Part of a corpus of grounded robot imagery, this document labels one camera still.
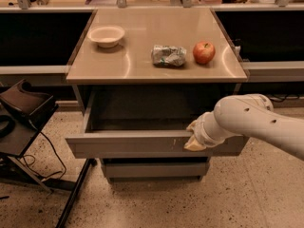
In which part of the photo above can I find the grey top drawer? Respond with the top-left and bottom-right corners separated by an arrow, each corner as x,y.
66,86 -> 248,159

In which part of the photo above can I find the grey drawer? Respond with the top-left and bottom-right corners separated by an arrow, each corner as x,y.
102,162 -> 209,179
66,86 -> 248,159

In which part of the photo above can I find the grey bottom drawer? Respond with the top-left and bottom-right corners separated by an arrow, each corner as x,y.
102,162 -> 209,179

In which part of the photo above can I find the white paper bowl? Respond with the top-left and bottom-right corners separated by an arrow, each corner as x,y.
87,26 -> 124,48

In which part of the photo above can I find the grey drawer cabinet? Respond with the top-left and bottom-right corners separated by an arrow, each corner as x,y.
65,7 -> 249,184

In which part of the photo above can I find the black cable on floor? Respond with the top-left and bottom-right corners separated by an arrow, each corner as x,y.
19,130 -> 67,180

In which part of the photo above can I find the red apple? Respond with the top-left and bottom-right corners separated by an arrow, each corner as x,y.
193,41 -> 216,65

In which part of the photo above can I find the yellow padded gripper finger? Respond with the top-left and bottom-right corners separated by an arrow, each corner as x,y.
184,135 -> 206,152
186,120 -> 198,131

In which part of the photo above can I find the crumpled silver chip bag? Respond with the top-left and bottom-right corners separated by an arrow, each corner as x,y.
151,45 -> 187,67

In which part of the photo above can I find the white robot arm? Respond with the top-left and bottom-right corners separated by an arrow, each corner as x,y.
184,94 -> 304,160

